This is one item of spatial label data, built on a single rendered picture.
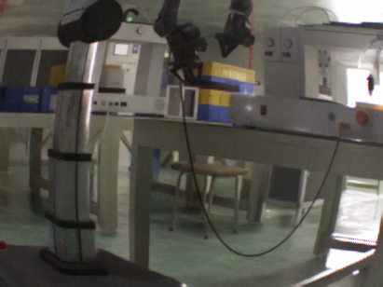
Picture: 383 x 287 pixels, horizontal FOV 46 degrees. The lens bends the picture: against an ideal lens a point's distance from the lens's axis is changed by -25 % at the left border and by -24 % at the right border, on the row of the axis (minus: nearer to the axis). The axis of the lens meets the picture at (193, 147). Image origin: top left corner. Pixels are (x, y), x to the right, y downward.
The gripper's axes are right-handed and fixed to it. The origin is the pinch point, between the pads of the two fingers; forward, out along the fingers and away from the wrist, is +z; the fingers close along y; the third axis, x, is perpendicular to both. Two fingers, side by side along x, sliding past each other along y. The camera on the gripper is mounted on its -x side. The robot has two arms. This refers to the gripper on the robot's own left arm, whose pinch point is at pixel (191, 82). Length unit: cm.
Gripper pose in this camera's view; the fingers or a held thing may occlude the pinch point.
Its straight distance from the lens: 193.3
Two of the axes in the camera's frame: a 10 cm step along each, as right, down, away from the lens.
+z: 3.3, 8.8, 3.4
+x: -7.3, 4.7, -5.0
